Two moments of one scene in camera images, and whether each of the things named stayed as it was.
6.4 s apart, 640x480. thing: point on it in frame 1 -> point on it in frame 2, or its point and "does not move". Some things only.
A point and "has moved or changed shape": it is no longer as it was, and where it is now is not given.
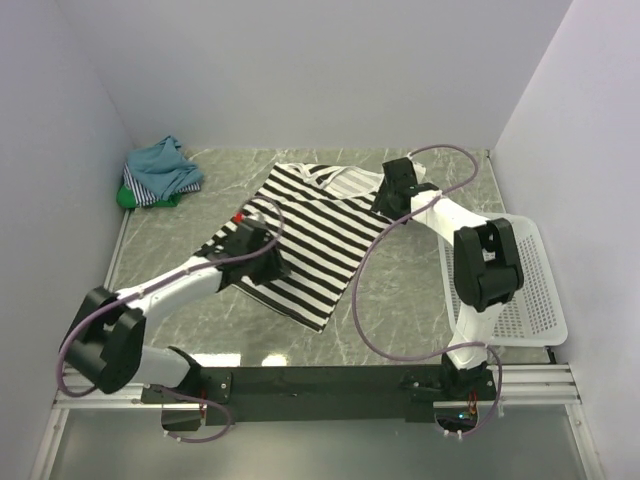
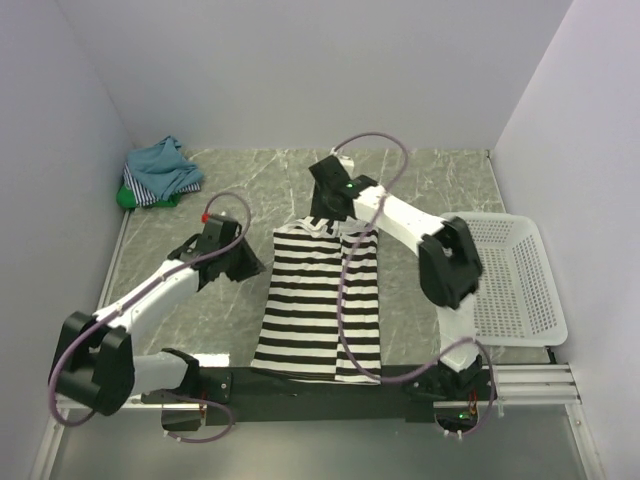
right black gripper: x=379 y=203 -> x=318 y=208
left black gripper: x=277 y=267 -> x=251 y=264
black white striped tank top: x=325 y=223 has moved or changed shape
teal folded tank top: x=163 y=168 does not move
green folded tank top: x=126 y=199 does not move
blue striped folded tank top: x=144 y=197 does not move
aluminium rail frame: x=519 y=387 does not move
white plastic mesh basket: x=531 y=316 does not move
